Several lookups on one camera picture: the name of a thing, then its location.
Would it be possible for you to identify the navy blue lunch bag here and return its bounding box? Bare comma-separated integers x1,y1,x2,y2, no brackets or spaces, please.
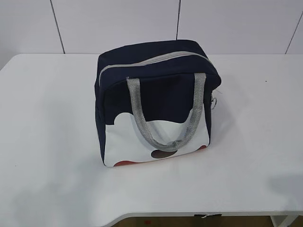
94,40,221,167

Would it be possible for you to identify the white table leg frame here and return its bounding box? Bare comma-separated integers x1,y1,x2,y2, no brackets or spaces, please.
270,215,300,227

